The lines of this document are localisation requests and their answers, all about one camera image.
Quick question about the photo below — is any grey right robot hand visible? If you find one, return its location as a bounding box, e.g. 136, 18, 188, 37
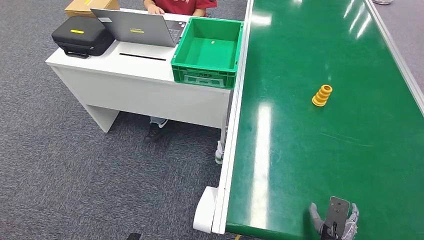
308, 195, 360, 240

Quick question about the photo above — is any yellow ribbed plastic part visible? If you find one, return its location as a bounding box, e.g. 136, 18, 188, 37
311, 84, 333, 108

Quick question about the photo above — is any white spray bottle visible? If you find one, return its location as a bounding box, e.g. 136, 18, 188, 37
214, 140, 225, 165

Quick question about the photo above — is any green belt conveyor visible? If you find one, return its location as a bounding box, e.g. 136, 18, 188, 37
210, 0, 424, 240

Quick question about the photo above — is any person's black shoe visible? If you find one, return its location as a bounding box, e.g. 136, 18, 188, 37
143, 121, 167, 144

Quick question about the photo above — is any white desk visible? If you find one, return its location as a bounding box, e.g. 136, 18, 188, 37
44, 8, 232, 144

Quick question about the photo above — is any green plastic crate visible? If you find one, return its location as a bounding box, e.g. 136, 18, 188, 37
170, 17, 244, 91

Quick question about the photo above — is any grey laptop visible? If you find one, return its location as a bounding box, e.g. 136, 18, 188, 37
90, 8, 188, 48

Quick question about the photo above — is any black zip carry case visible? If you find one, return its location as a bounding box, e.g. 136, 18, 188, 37
50, 15, 116, 60

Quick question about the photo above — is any person's right hand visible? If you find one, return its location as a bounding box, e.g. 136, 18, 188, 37
147, 3, 166, 15

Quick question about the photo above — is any brown cardboard box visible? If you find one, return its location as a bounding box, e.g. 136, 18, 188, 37
64, 0, 121, 18

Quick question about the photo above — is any person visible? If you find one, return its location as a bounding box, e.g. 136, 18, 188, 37
143, 0, 219, 144

